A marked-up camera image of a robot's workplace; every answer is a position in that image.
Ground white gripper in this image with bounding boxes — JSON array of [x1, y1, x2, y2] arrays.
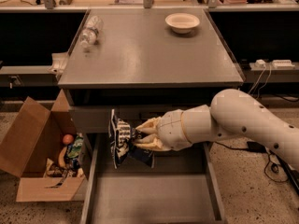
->
[[133, 109, 192, 151]]

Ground blue chip bag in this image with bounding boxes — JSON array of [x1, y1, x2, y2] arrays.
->
[[108, 109, 154, 169]]

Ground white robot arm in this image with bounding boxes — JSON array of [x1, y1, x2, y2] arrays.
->
[[134, 89, 299, 170]]

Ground open middle grey drawer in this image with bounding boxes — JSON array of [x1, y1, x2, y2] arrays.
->
[[80, 133, 227, 224]]

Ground closed upper grey drawer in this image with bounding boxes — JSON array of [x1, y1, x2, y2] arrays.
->
[[69, 105, 189, 133]]

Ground grey metal drawer cabinet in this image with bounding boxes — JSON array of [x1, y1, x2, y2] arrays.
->
[[57, 7, 245, 224]]

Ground green snack bag in box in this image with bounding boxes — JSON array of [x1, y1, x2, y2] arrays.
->
[[66, 134, 83, 159]]

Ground orange fruit in box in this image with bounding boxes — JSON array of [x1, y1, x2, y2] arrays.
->
[[63, 134, 74, 146]]

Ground banana in box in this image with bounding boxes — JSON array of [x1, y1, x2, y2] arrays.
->
[[58, 147, 67, 168]]

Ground black power adapter on floor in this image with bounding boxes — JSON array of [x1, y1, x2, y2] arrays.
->
[[247, 141, 266, 153]]

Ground white paper bowl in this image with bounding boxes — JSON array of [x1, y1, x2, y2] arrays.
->
[[165, 13, 200, 34]]

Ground clear plastic water bottle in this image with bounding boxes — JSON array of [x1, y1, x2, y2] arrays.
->
[[79, 15, 103, 51]]

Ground open cardboard box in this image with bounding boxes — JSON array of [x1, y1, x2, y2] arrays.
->
[[0, 92, 87, 202]]

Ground white power strip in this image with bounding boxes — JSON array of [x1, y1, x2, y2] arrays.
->
[[254, 59, 295, 69]]

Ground black bar on floor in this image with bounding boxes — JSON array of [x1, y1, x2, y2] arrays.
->
[[268, 139, 299, 196]]

